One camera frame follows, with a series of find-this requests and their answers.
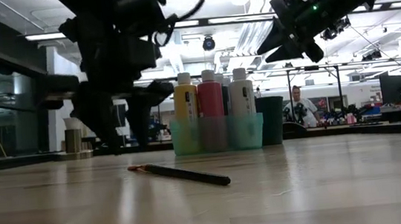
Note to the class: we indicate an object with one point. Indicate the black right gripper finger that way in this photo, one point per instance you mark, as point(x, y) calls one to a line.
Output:
point(286, 54)
point(273, 39)

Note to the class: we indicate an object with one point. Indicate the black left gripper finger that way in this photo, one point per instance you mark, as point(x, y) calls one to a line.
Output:
point(96, 115)
point(143, 103)

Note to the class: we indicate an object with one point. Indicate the yellow large paint bottle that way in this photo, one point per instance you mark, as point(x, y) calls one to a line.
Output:
point(185, 102)

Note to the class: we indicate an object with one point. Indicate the white large paint bottle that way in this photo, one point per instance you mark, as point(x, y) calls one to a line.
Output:
point(241, 96)

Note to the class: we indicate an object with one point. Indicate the red large paint bottle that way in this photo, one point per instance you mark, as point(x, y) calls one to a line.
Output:
point(210, 99)

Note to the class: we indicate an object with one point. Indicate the dark grey large paint bottle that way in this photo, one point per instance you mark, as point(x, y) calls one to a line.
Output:
point(225, 98)

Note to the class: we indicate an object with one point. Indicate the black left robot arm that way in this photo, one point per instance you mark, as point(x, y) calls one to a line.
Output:
point(89, 15)

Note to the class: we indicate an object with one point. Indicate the light bulb on brass base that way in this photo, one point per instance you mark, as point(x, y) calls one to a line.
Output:
point(73, 140)

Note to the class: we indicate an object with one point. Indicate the black ceiling track light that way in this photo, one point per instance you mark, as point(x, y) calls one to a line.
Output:
point(371, 54)
point(335, 30)

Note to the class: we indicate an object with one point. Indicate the LED light bar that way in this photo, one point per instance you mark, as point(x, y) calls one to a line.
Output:
point(232, 19)

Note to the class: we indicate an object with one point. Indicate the person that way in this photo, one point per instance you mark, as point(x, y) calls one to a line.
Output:
point(302, 107)

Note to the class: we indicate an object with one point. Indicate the dark teal plastic cup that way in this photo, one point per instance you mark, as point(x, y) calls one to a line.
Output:
point(271, 119)

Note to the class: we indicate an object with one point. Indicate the translucent teal plastic tray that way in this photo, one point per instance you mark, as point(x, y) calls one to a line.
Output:
point(218, 136)

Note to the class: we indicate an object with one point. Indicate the black paintbrush orange bristles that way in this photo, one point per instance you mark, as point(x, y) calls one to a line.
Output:
point(188, 176)

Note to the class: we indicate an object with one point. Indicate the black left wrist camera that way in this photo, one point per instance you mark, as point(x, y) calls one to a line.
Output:
point(141, 10)

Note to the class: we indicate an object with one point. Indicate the black ceiling dome camera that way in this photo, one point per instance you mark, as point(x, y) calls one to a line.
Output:
point(208, 44)

